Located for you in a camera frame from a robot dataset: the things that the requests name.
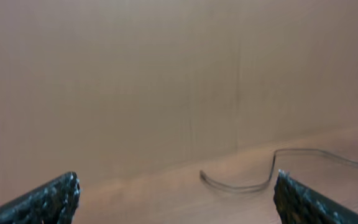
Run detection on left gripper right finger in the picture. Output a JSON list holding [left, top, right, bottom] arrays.
[[273, 170, 358, 224]]

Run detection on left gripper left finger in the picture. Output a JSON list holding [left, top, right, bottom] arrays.
[[0, 171, 80, 224]]

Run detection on thick black USB-A cable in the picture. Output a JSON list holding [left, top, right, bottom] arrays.
[[199, 147, 358, 194]]

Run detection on right cardboard panel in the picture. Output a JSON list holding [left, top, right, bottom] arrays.
[[0, 0, 358, 204]]

